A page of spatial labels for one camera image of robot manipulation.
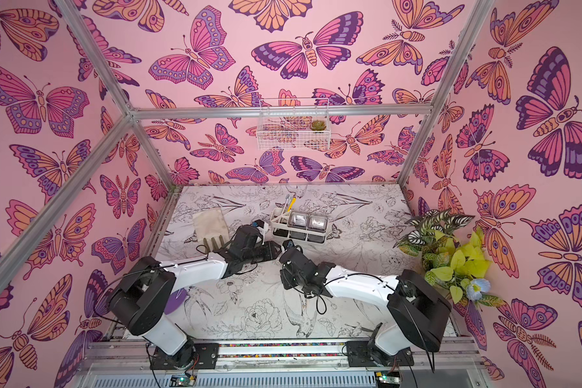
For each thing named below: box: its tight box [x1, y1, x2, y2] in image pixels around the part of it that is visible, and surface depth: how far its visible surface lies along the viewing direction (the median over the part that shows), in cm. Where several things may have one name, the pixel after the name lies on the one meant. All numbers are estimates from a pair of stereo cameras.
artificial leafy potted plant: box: [392, 209, 505, 308], surface depth 71 cm
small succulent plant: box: [309, 119, 327, 131], surface depth 94 cm
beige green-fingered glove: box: [193, 208, 231, 252], surface depth 108 cm
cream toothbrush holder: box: [269, 207, 329, 245], surface depth 97 cm
